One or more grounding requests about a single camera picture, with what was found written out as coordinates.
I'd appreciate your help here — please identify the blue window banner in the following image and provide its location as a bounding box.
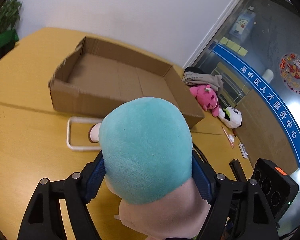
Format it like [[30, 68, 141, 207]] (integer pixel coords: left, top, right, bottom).
[[212, 42, 300, 155]]

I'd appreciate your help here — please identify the teal and pink plush toy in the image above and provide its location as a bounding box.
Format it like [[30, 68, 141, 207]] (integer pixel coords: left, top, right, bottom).
[[88, 96, 213, 240]]

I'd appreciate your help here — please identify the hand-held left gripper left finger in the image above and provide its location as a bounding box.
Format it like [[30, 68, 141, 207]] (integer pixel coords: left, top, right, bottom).
[[17, 152, 106, 240]]

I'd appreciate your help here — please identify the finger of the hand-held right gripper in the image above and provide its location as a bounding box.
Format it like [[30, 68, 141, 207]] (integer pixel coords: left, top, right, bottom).
[[229, 159, 246, 181]]

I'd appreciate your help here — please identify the round red window sticker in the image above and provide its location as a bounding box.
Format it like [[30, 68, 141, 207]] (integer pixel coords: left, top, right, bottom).
[[279, 52, 300, 93]]

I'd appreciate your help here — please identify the cardboard box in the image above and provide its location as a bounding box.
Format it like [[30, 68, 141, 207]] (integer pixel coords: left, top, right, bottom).
[[48, 36, 206, 129]]

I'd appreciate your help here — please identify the yellow wooden desktop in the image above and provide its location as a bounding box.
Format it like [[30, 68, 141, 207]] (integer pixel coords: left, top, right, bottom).
[[0, 27, 255, 240]]

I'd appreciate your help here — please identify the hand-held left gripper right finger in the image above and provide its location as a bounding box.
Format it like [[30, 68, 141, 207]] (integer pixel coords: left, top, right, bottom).
[[191, 151, 279, 240]]

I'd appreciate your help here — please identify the white rectangular plastic frame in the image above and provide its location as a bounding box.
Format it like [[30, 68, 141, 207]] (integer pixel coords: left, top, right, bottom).
[[66, 117, 102, 153]]

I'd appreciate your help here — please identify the white panda plush toy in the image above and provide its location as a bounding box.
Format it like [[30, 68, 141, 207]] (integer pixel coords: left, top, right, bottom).
[[219, 107, 242, 129]]

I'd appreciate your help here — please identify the black hat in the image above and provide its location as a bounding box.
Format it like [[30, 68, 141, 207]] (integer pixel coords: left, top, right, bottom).
[[184, 66, 203, 77]]

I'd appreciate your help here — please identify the white paper cup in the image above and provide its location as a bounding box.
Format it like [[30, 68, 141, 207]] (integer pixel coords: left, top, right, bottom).
[[263, 69, 274, 83]]

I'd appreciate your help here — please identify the cartoon wall poster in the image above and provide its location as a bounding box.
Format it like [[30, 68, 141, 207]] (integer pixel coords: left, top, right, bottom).
[[230, 11, 255, 39]]

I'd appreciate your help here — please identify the grey cloth pile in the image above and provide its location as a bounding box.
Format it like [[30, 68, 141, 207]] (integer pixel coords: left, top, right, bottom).
[[182, 71, 224, 97]]

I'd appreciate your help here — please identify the pink pencil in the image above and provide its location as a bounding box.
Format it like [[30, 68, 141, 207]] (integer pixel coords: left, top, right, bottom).
[[222, 127, 235, 149]]

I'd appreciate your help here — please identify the green potted plant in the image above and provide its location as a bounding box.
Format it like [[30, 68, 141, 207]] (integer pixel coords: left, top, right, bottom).
[[0, 0, 23, 37]]

